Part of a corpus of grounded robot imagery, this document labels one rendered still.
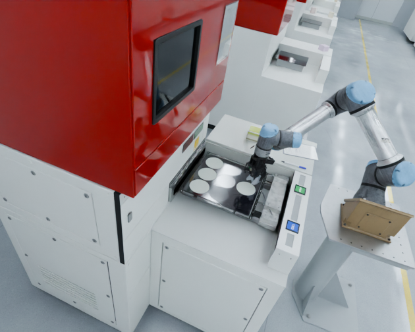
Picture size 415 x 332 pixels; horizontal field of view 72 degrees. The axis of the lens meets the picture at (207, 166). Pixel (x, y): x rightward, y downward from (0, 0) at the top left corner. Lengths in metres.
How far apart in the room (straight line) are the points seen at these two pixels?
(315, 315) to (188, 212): 1.24
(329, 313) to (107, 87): 2.04
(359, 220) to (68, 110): 1.37
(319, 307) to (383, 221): 0.92
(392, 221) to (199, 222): 0.92
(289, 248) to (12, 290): 1.73
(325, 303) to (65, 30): 2.18
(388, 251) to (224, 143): 0.99
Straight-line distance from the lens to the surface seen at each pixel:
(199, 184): 1.46
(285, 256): 1.26
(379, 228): 1.67
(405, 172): 1.57
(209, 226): 1.39
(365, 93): 1.51
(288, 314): 2.23
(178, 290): 1.67
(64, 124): 0.92
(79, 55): 0.77
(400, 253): 1.74
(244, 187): 1.50
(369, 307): 2.56
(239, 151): 1.65
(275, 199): 1.53
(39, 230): 1.50
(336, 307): 2.39
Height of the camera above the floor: 1.90
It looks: 39 degrees down
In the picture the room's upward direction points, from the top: 10 degrees clockwise
